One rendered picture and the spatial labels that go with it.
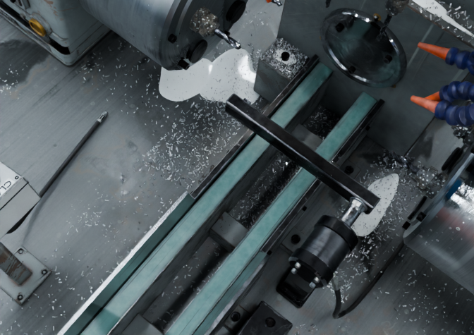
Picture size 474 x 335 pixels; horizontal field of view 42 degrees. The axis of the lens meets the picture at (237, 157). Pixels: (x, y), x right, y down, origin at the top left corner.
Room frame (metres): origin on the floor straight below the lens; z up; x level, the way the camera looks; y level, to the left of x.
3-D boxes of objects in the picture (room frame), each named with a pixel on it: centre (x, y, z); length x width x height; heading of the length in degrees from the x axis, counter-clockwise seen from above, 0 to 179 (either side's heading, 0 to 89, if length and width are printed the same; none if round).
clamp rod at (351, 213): (0.28, -0.16, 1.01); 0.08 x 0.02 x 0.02; 151
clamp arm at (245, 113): (0.38, -0.09, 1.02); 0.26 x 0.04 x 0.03; 61
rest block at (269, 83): (0.60, -0.05, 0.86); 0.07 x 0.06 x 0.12; 61
